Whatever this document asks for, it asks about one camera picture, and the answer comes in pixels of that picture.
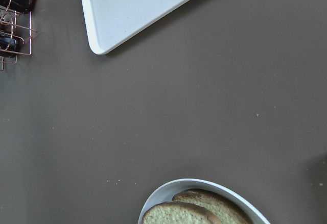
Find white round plate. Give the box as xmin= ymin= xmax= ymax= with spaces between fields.
xmin=138 ymin=179 xmax=270 ymax=224

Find bread slice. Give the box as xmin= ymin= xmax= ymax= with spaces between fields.
xmin=141 ymin=202 xmax=222 ymax=223
xmin=172 ymin=189 xmax=253 ymax=224

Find cream rabbit tray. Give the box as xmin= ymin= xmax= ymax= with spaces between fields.
xmin=81 ymin=0 xmax=189 ymax=55

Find bread slice under egg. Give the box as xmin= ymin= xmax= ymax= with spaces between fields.
xmin=172 ymin=189 xmax=253 ymax=224

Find tea bottle upper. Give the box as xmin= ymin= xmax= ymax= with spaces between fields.
xmin=0 ymin=32 xmax=21 ymax=52

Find copper wire bottle rack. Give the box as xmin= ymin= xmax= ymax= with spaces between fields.
xmin=1 ymin=6 xmax=37 ymax=71

